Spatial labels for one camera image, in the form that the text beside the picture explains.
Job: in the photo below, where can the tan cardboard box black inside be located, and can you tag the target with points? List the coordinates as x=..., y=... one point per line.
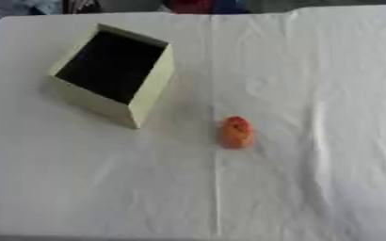
x=147, y=94

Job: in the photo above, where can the orange red toy fruit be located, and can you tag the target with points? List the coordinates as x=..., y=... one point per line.
x=236, y=135

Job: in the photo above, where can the red and blue bag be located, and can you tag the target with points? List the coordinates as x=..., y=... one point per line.
x=207, y=6

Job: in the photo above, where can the dark chair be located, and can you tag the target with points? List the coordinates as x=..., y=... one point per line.
x=81, y=5

